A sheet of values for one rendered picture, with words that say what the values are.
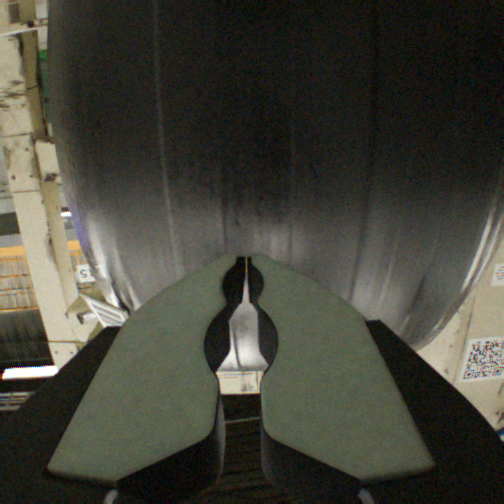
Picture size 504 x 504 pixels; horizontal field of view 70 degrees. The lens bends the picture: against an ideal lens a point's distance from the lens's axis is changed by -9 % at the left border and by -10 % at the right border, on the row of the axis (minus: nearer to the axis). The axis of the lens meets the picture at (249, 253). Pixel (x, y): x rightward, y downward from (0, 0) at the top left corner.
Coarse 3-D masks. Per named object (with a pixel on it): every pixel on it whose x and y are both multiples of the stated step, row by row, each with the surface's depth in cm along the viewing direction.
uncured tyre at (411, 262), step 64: (64, 0) 19; (128, 0) 17; (192, 0) 17; (256, 0) 17; (320, 0) 17; (384, 0) 16; (448, 0) 16; (64, 64) 19; (128, 64) 17; (192, 64) 17; (256, 64) 17; (320, 64) 17; (384, 64) 17; (448, 64) 17; (64, 128) 21; (128, 128) 18; (192, 128) 18; (256, 128) 18; (320, 128) 18; (384, 128) 18; (448, 128) 18; (64, 192) 24; (128, 192) 20; (192, 192) 20; (256, 192) 20; (320, 192) 20; (384, 192) 20; (448, 192) 20; (128, 256) 22; (192, 256) 22; (320, 256) 22; (384, 256) 22; (448, 256) 22; (256, 320) 25; (384, 320) 26; (448, 320) 27
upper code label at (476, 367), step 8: (472, 344) 48; (480, 344) 48; (488, 344) 48; (496, 344) 48; (472, 352) 49; (480, 352) 49; (488, 352) 49; (496, 352) 49; (464, 360) 49; (472, 360) 49; (480, 360) 49; (488, 360) 49; (496, 360) 50; (464, 368) 50; (472, 368) 50; (480, 368) 50; (488, 368) 50; (496, 368) 50; (464, 376) 50; (472, 376) 50; (480, 376) 51; (488, 376) 51; (496, 376) 51
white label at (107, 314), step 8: (88, 296) 27; (88, 304) 28; (96, 304) 27; (104, 304) 27; (96, 312) 29; (104, 312) 28; (112, 312) 27; (120, 312) 26; (104, 320) 29; (112, 320) 29; (120, 320) 28
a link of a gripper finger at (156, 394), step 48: (192, 288) 10; (240, 288) 12; (144, 336) 9; (192, 336) 9; (96, 384) 7; (144, 384) 7; (192, 384) 7; (96, 432) 6; (144, 432) 6; (192, 432) 6; (96, 480) 6; (144, 480) 6; (192, 480) 7
